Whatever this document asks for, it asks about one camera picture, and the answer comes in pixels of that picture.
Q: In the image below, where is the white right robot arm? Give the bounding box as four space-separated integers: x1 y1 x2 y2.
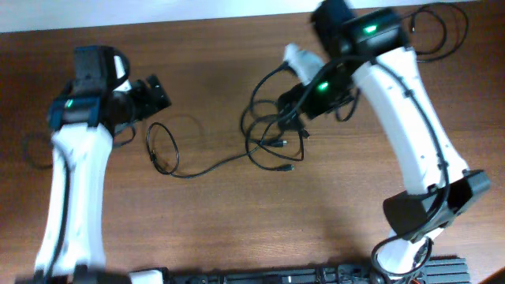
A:
276 1 490 281

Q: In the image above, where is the black thin cable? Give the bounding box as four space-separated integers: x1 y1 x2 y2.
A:
400 2 469 63

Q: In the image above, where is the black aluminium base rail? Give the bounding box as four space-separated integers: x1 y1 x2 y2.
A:
129 256 470 284

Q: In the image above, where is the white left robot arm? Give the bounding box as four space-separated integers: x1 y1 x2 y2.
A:
15 46 171 283

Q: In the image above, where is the black USB cable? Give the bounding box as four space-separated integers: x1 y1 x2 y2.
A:
145 121 261 179

